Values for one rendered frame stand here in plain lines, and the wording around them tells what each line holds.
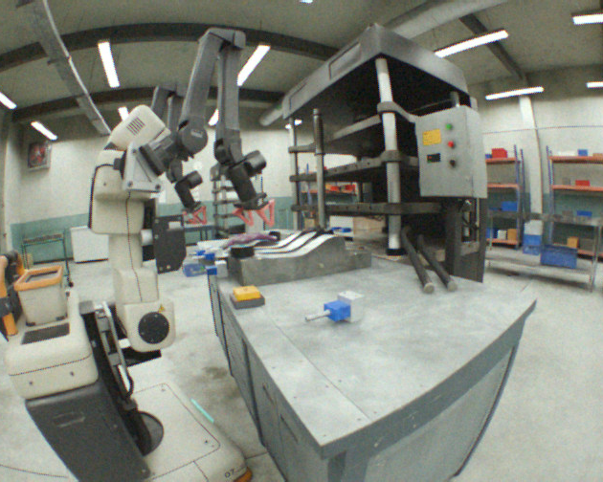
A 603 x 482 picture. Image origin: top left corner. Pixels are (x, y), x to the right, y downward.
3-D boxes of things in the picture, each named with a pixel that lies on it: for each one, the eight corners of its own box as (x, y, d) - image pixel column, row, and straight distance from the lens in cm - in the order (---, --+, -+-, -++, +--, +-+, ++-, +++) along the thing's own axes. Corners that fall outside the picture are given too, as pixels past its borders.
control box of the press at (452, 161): (438, 410, 156) (459, 101, 123) (401, 385, 170) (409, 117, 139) (462, 392, 171) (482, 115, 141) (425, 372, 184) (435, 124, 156)
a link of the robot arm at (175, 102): (167, 90, 133) (176, 80, 124) (178, 92, 135) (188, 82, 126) (164, 182, 122) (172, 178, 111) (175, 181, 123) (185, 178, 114)
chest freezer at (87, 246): (128, 253, 816) (124, 221, 809) (124, 258, 741) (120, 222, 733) (81, 259, 853) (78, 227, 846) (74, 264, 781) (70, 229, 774)
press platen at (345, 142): (394, 134, 127) (390, 96, 133) (286, 168, 235) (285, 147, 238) (478, 156, 193) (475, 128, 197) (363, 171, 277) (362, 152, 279)
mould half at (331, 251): (243, 289, 86) (239, 246, 83) (229, 271, 110) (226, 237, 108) (371, 266, 107) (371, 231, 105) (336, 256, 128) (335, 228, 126)
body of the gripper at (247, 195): (248, 199, 89) (238, 179, 87) (269, 197, 81) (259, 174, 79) (234, 208, 85) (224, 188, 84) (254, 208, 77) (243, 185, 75)
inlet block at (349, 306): (313, 336, 54) (312, 310, 52) (301, 326, 58) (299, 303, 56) (363, 318, 61) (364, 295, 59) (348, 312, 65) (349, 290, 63)
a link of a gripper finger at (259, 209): (268, 220, 87) (256, 194, 84) (284, 220, 82) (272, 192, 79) (254, 231, 84) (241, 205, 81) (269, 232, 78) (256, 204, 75)
